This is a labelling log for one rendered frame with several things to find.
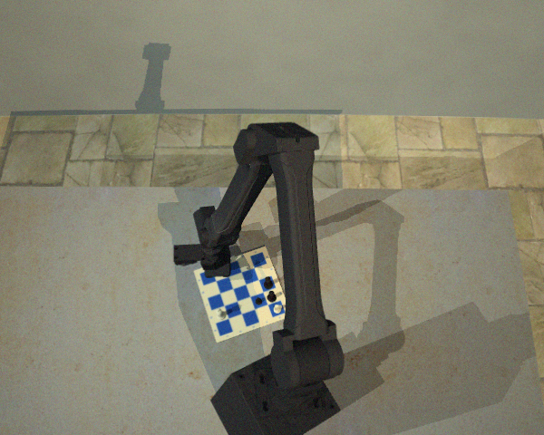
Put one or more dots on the blue and cream chessboard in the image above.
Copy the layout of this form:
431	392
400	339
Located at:
236	295

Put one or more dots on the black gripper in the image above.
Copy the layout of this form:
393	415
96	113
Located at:
223	266

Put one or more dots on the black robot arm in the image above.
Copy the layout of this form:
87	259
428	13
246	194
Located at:
261	151

